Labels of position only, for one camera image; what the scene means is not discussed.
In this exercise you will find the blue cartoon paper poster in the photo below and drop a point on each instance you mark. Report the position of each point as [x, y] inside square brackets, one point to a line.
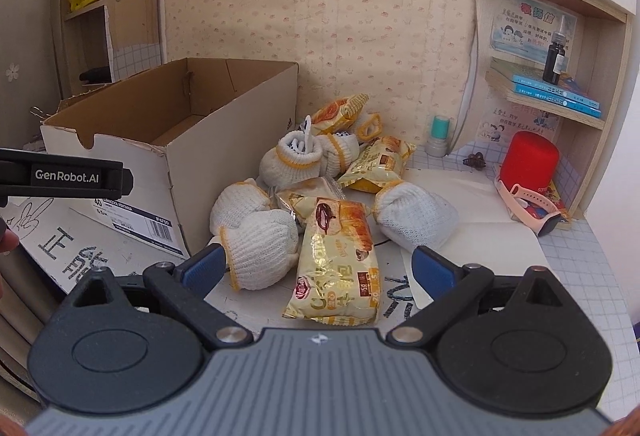
[520, 25]

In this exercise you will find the red cylindrical speaker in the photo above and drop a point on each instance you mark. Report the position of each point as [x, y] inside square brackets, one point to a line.
[530, 163]

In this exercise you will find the large yellow bread packet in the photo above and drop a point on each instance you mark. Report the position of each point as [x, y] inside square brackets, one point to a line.
[335, 261]

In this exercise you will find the bunch of metal clips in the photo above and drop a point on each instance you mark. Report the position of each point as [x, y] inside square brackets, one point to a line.
[42, 113]

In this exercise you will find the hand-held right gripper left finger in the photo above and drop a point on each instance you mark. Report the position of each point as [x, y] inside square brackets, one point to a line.
[202, 268]

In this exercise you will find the pink smartwatch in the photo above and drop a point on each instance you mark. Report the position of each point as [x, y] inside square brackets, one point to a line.
[530, 211]

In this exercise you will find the person's left hand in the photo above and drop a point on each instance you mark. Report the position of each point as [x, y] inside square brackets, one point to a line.
[7, 241]

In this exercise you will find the small brown trinket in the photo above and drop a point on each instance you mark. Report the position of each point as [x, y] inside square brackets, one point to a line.
[475, 160]

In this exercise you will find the pink cartoon paper poster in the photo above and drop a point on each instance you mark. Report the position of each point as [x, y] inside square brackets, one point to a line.
[510, 125]

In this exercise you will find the grid-patterned white desktop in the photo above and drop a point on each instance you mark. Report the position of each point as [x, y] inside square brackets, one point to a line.
[580, 266]

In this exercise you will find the green capped white bottle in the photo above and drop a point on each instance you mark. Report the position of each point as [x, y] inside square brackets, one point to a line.
[439, 135]

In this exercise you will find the grey floral curtain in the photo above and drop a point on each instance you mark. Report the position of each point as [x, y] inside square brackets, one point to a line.
[25, 15]

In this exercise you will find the white knit glove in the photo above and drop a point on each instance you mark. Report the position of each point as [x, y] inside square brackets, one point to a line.
[415, 213]
[290, 163]
[262, 251]
[340, 153]
[240, 206]

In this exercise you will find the silver foil packet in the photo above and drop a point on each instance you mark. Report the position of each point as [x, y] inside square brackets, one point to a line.
[305, 201]

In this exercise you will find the dark spray bottle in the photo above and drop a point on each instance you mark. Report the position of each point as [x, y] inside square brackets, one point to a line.
[555, 58]

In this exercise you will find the wooden desk hutch shelves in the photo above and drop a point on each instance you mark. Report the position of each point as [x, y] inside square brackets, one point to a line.
[615, 115]

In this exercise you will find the orange yellow snack packet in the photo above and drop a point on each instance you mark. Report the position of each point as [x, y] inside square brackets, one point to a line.
[340, 113]

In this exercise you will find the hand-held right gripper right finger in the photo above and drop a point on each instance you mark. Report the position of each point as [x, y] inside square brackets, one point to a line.
[435, 273]

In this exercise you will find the stack of blue books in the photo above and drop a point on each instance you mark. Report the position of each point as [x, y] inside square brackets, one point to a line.
[555, 95]

